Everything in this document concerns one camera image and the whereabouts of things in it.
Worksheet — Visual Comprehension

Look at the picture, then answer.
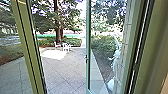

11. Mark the green framed glass door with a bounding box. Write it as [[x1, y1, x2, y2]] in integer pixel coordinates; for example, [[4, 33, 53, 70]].
[[10, 0, 168, 94]]

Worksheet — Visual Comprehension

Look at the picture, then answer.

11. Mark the low green shrub bed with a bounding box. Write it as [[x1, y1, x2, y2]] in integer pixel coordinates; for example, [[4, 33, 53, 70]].
[[37, 36, 83, 48]]

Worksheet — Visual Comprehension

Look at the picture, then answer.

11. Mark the green garden hedge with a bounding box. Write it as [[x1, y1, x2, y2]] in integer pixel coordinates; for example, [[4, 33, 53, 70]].
[[91, 34, 118, 60]]

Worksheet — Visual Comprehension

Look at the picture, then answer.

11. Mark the white garden statue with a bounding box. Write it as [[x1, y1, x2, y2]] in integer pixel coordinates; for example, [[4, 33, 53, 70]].
[[106, 35, 124, 94]]

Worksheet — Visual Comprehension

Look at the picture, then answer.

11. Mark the large green tree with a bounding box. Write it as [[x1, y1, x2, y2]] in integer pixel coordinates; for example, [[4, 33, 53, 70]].
[[29, 0, 84, 44]]

